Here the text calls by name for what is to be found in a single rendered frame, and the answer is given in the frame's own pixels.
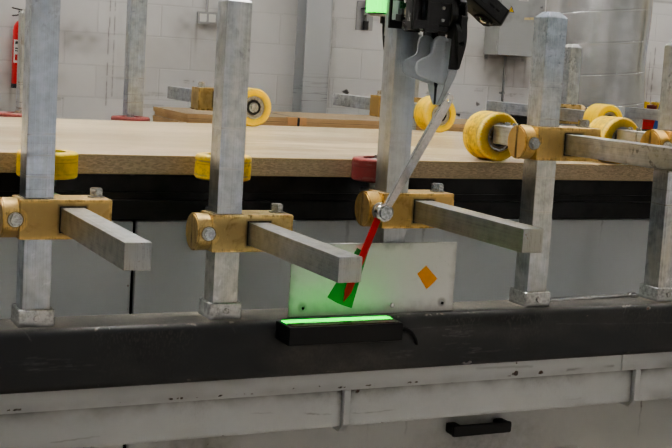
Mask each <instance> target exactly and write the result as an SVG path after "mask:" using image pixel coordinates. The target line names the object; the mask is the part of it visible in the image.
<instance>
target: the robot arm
mask: <svg viewBox="0 0 672 448"><path fill-rule="evenodd" d="M398 1H400V9H402V13H401V14H396V19H395V20H392V7H393V0H390V2H389V16H388V28H398V29H402V30H403V31H405V32H420V31H421V32H423V36H422V37H421V38H420V39H419V40H418V45H417V52H416V54H415V55H413V56H411V57H409V58H407V59H405V60H404V61H403V63H402V71H403V73H404V74H405V75H407V76H409V77H412V78H415V79H417V80H420V81H423V82H425V83H427V84H428V91H429V95H430V98H431V102H432V105H440V104H441V103H442V101H443V100H444V98H445V96H446V95H447V93H448V91H449V89H450V87H451V85H452V83H453V81H454V79H455V77H456V74H457V71H458V69H459V68H460V65H461V62H462V58H463V55H464V51H465V48H466V43H467V22H468V13H470V14H471V15H472V16H473V17H474V18H475V19H476V20H477V21H478V22H479V23H481V24H482V25H483V26H488V27H490V26H502V24H503V23H504V21H505V19H506V17H507V16H508V14H509V12H510V11H509V10H508V9H507V8H506V7H505V6H504V5H503V4H502V3H501V2H500V1H499V0H398ZM445 35H447V38H446V37H445Z"/></svg>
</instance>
